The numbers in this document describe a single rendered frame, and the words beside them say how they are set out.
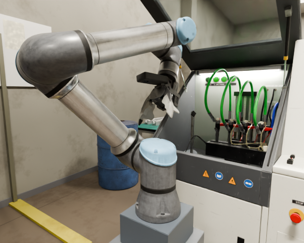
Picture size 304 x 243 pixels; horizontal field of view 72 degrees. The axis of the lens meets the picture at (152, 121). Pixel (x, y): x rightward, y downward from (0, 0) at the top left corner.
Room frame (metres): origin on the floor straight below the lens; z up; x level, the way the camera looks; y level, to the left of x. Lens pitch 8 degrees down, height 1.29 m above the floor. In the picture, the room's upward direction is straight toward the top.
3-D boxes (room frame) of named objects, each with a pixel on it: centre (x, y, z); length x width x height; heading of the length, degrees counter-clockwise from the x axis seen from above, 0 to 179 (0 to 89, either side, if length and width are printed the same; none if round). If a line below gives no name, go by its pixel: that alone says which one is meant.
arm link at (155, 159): (0.66, -0.02, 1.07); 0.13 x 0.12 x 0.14; 36
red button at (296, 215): (0.77, -0.57, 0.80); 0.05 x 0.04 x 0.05; 50
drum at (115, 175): (2.89, 0.48, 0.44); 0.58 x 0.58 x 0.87
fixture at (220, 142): (1.20, -0.49, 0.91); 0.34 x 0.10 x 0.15; 50
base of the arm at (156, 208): (0.65, -0.02, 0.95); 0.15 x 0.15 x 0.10
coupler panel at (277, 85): (1.32, -0.76, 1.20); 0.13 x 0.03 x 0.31; 50
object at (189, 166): (1.09, -0.25, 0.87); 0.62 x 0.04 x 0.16; 50
